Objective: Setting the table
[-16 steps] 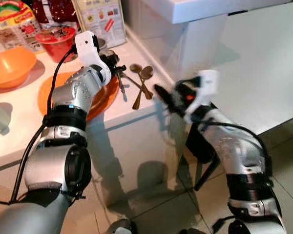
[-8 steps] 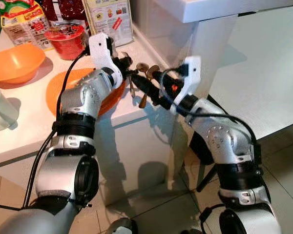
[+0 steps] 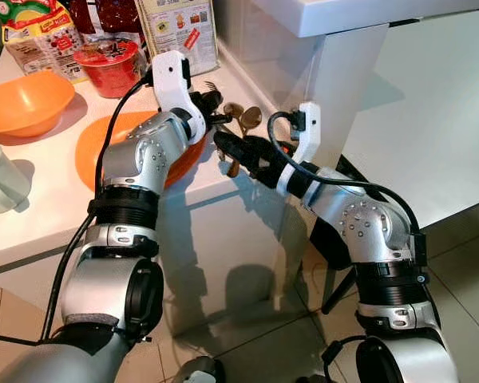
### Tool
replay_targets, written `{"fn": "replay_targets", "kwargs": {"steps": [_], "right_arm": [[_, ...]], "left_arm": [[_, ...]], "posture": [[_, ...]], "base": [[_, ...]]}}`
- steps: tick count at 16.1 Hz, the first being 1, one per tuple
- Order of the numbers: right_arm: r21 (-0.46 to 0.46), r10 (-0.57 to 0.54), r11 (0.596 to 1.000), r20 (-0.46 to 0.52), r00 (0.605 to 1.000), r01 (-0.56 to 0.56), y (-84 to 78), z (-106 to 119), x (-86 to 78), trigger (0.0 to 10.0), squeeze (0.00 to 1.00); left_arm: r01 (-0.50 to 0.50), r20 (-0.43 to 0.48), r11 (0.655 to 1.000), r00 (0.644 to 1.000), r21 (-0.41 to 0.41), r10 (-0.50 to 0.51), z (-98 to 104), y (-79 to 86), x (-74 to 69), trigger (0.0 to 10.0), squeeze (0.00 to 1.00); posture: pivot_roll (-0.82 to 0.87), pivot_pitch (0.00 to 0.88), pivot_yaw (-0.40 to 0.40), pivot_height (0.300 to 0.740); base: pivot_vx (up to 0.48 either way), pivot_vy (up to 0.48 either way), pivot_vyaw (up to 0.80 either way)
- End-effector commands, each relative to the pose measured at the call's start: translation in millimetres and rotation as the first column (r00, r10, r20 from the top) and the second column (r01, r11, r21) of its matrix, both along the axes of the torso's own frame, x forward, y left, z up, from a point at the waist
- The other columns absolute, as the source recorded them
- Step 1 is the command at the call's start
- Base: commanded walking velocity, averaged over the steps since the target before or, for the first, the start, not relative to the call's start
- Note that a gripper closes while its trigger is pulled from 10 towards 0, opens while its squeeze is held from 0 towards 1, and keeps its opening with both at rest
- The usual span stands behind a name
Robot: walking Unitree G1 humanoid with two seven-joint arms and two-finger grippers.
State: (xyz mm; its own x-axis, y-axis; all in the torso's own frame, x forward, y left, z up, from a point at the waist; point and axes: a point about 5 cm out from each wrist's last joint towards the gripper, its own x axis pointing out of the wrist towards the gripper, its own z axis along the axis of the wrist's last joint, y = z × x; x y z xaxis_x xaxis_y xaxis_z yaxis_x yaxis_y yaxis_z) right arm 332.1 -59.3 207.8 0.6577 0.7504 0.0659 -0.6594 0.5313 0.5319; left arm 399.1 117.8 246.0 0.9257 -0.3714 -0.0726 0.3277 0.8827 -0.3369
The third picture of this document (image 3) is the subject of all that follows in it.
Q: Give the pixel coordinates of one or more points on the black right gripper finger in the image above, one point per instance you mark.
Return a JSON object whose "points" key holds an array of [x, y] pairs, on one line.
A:
{"points": [[235, 144], [257, 171]]}

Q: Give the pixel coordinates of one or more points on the white printed carton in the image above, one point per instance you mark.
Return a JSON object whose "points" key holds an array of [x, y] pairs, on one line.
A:
{"points": [[180, 28]]}

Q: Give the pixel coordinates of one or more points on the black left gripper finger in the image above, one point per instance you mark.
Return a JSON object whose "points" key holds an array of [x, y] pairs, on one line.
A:
{"points": [[219, 121], [214, 99]]}

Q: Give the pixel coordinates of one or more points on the white raised counter shelf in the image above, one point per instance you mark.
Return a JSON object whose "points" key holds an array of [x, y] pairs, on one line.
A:
{"points": [[367, 14]]}

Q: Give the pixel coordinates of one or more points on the orange plastic plate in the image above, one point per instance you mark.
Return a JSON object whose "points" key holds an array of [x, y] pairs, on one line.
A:
{"points": [[96, 152]]}

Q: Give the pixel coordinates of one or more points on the grey robot leg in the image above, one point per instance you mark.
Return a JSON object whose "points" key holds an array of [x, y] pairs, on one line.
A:
{"points": [[199, 371]]}

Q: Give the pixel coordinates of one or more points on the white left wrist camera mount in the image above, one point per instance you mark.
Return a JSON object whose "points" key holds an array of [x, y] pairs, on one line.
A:
{"points": [[172, 80]]}

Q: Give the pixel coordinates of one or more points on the bronze spoon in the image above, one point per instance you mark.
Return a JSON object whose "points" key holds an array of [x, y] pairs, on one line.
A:
{"points": [[251, 120], [233, 109]]}

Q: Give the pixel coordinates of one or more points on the red instant noodle cup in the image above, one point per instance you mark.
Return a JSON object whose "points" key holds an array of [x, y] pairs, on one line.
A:
{"points": [[112, 70]]}

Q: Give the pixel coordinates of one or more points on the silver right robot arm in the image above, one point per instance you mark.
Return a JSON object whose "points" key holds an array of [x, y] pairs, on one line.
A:
{"points": [[367, 223]]}

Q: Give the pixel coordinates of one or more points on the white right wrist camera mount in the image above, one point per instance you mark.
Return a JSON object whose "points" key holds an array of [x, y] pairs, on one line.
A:
{"points": [[310, 132]]}

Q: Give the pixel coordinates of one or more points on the dark red snack bag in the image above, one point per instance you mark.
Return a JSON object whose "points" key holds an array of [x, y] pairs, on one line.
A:
{"points": [[104, 14]]}

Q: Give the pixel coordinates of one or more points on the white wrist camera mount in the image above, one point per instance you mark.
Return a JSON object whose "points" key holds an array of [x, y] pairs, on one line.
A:
{"points": [[310, 132], [172, 80]]}

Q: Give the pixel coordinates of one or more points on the bronze fork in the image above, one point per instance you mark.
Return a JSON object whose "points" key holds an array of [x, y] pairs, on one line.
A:
{"points": [[212, 84]]}

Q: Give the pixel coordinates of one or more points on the yellow and red snack bag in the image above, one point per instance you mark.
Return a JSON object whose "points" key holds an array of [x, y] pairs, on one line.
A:
{"points": [[40, 36]]}

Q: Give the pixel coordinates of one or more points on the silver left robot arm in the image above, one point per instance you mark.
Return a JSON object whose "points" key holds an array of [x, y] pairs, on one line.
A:
{"points": [[136, 159]]}

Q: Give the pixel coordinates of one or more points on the orange plastic bowl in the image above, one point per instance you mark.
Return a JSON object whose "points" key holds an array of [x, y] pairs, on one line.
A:
{"points": [[24, 104]]}

